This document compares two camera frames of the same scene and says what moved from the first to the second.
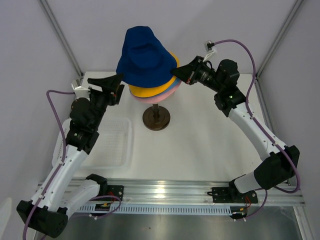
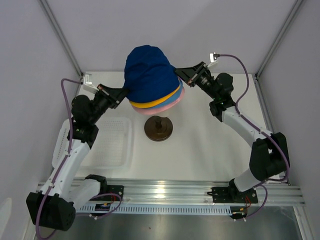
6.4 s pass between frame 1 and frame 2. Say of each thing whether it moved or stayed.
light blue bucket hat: moved
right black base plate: stayed
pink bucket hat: moved
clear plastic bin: stayed
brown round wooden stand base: moved
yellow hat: moved
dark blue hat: moved
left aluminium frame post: stayed
